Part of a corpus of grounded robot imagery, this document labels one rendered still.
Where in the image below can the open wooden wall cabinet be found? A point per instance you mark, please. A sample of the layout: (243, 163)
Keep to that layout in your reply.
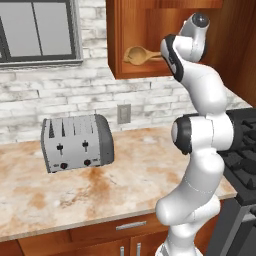
(146, 36)

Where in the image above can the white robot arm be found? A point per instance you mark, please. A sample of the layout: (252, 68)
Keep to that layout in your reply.
(205, 140)

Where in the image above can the silver four-slot toaster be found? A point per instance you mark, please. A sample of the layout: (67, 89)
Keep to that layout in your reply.
(76, 142)

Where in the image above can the black gas stove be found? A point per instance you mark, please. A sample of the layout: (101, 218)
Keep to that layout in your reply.
(241, 173)

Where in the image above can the wooden base cabinet door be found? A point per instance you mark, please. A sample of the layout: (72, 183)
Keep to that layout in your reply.
(96, 249)
(148, 245)

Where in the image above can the wooden spoon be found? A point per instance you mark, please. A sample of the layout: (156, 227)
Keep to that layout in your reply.
(138, 55)

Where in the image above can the grey wall outlet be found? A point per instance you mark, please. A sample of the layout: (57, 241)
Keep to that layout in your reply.
(124, 113)

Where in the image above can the wooden drawer front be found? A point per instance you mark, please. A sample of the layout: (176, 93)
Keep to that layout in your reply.
(100, 230)

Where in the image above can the grey framed window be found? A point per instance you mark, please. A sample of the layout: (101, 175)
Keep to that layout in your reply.
(38, 30)

